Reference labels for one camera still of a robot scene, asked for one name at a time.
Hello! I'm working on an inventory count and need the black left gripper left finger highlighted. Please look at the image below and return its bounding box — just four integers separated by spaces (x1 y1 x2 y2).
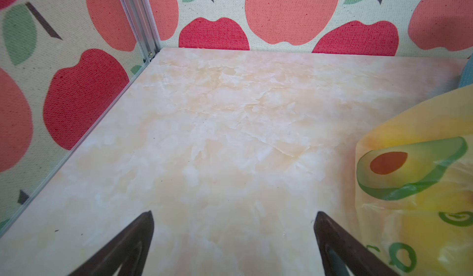
70 211 155 276

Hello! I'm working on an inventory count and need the yellow plastic avocado-print bag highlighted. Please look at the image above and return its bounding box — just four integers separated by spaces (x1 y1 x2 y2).
355 86 473 276

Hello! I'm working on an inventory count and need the aluminium frame post left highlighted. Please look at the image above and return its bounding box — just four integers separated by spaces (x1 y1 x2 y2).
120 0 161 64

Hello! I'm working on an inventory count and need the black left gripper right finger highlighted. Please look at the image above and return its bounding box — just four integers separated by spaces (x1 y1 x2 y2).
314 211 397 276

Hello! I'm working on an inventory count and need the teal plastic mesh basket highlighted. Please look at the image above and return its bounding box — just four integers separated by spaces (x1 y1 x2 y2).
458 55 473 88

